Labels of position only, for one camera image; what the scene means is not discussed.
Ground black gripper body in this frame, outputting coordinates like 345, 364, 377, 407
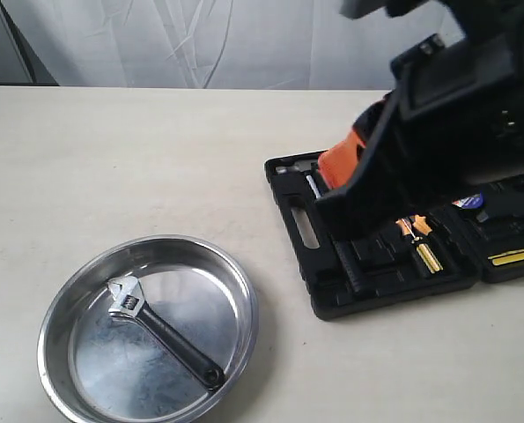
391, 35, 524, 207

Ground black handled adjustable wrench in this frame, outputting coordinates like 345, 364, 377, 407
107, 276, 225, 391

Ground yellow black tool in lid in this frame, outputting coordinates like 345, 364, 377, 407
487, 249, 524, 267

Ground hammer with black handle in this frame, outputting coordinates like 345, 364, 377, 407
275, 161, 364, 292

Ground blue electrical tape roll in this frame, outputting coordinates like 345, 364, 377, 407
453, 193, 484, 210

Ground white backdrop curtain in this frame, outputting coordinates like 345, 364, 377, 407
4, 1, 462, 90

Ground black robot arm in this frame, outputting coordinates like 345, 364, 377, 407
316, 1, 524, 240

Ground black plastic tool case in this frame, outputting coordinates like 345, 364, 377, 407
264, 152, 524, 320

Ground round stainless steel tray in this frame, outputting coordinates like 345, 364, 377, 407
37, 235, 259, 422

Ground orange handled pliers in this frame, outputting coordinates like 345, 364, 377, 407
395, 215, 432, 239

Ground yellow black screwdriver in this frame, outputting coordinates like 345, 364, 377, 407
405, 236, 444, 274

